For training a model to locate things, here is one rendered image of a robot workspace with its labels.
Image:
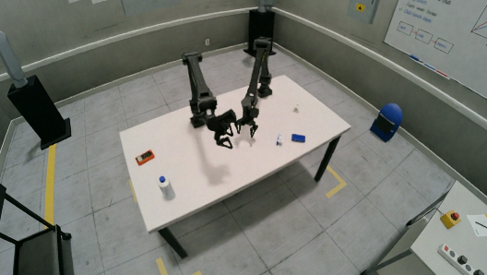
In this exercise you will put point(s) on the white plastic bottle with blue cap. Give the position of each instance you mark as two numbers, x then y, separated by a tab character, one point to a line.
166	187

